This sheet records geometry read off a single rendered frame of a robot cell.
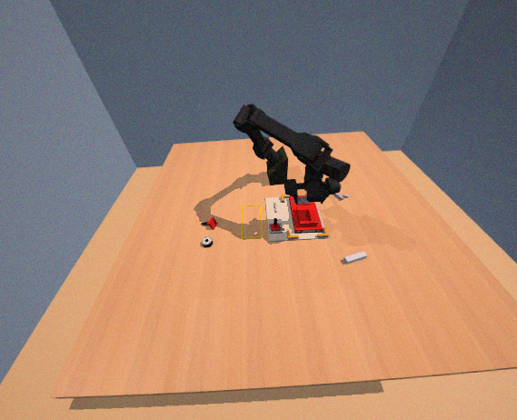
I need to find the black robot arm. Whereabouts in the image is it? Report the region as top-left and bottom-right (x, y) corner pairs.
(233, 105), (351, 202)

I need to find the black toy tyre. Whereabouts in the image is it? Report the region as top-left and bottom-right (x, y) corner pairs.
(202, 236), (213, 247)

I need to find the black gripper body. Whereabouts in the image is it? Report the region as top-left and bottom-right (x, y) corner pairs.
(284, 168), (342, 195)

